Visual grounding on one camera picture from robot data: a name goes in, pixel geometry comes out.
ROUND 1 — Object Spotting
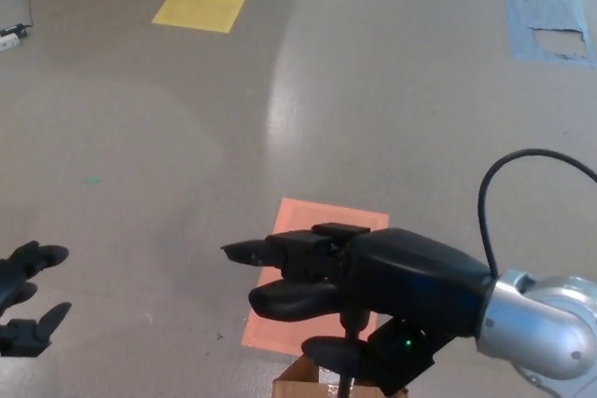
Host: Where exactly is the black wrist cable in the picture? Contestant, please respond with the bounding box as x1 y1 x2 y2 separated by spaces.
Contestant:
478 148 597 278

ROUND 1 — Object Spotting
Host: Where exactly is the black power plug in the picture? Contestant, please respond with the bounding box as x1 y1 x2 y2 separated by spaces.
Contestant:
0 21 34 39

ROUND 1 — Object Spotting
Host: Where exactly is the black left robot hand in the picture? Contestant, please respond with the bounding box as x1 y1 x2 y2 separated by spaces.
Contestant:
0 240 74 359

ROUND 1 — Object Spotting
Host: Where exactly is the brown cardboard box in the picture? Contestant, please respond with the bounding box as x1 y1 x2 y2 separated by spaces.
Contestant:
272 353 410 398

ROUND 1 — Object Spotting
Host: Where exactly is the orange floor mat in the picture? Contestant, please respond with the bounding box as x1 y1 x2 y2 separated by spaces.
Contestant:
241 197 391 355

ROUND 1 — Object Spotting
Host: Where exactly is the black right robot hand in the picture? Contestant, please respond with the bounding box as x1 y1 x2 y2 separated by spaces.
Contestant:
219 220 496 398

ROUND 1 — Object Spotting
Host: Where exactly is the torn blue floor mat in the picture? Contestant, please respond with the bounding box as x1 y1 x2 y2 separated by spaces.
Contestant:
506 0 596 69

